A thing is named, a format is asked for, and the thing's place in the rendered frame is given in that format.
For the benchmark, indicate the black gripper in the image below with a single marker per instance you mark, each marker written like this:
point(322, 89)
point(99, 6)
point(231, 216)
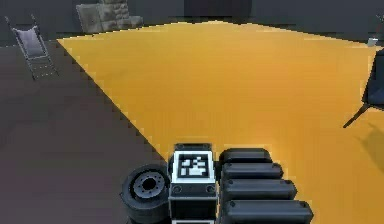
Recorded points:
point(146, 190)

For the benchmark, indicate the grey stone block pile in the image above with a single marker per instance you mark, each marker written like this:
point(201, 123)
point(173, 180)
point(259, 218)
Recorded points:
point(108, 16)

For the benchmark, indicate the dark blue chair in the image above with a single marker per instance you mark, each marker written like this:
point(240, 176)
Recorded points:
point(375, 86)

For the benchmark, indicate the small grey box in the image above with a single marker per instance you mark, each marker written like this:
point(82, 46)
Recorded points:
point(372, 41)

